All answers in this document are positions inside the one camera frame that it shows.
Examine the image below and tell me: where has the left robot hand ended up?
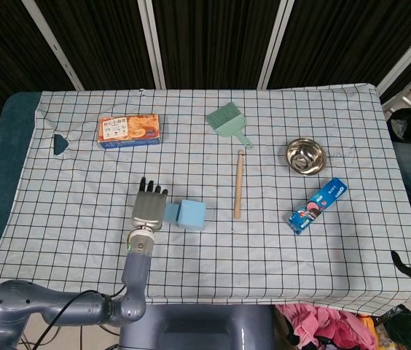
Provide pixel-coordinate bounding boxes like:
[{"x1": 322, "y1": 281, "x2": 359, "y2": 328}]
[{"x1": 130, "y1": 176, "x2": 170, "y2": 233}]

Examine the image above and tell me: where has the small blue foam cube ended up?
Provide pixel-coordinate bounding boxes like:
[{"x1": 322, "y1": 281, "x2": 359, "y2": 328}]
[{"x1": 163, "y1": 203, "x2": 183, "y2": 224}]

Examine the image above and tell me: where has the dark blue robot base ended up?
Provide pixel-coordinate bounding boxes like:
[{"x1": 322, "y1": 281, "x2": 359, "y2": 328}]
[{"x1": 119, "y1": 303, "x2": 275, "y2": 350}]

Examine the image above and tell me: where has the large blue foam cube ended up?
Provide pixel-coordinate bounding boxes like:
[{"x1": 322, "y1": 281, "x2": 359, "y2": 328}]
[{"x1": 177, "y1": 199, "x2": 207, "y2": 231}]

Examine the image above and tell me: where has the dark crumpled bag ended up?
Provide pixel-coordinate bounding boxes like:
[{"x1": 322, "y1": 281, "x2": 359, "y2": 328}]
[{"x1": 376, "y1": 305, "x2": 411, "y2": 350}]

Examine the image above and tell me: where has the orange biscuit box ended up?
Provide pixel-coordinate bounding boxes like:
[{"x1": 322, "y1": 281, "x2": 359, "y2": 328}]
[{"x1": 98, "y1": 114, "x2": 162, "y2": 149}]

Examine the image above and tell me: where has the small orange item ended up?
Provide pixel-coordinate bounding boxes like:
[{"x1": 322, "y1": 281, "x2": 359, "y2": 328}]
[{"x1": 359, "y1": 315, "x2": 377, "y2": 338}]

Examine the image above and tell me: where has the checkered light blue tablecloth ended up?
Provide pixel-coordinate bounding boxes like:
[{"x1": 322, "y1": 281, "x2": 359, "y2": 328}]
[{"x1": 0, "y1": 82, "x2": 411, "y2": 316}]

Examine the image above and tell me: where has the wooden rolling pin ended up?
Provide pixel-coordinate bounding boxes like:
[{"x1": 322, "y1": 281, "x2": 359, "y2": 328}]
[{"x1": 232, "y1": 149, "x2": 246, "y2": 220}]

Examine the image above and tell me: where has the green dustpan brush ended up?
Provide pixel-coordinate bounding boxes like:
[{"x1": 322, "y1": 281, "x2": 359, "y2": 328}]
[{"x1": 205, "y1": 102, "x2": 254, "y2": 149}]

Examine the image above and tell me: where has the pink cloth pile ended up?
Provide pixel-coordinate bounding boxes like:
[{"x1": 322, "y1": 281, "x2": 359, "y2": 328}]
[{"x1": 276, "y1": 303, "x2": 377, "y2": 350}]

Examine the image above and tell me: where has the blue Oreo cookie box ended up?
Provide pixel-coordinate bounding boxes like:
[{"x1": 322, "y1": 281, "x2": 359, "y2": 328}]
[{"x1": 287, "y1": 177, "x2": 349, "y2": 236}]

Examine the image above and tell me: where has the teal table cover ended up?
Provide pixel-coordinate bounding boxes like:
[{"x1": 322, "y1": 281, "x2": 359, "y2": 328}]
[{"x1": 0, "y1": 90, "x2": 71, "y2": 297}]

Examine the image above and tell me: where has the stainless steel bowl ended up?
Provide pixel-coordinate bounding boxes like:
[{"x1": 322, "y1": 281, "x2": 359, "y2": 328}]
[{"x1": 286, "y1": 137, "x2": 326, "y2": 176}]

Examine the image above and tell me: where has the black partition screen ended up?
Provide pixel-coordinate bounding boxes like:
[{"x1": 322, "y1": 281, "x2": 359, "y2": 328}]
[{"x1": 0, "y1": 0, "x2": 411, "y2": 128}]

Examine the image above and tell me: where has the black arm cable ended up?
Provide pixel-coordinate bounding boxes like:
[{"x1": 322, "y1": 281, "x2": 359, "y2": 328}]
[{"x1": 26, "y1": 286, "x2": 127, "y2": 350}]

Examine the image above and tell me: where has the white partition frame post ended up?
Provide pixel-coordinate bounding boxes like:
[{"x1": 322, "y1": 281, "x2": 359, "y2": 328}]
[
  {"x1": 21, "y1": 0, "x2": 85, "y2": 91},
  {"x1": 258, "y1": 0, "x2": 296, "y2": 90},
  {"x1": 138, "y1": 0, "x2": 166, "y2": 90},
  {"x1": 376, "y1": 17, "x2": 411, "y2": 99}
]

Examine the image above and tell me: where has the white metal frame foot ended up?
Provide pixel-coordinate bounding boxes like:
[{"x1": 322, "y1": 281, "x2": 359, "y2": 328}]
[{"x1": 382, "y1": 90, "x2": 411, "y2": 120}]

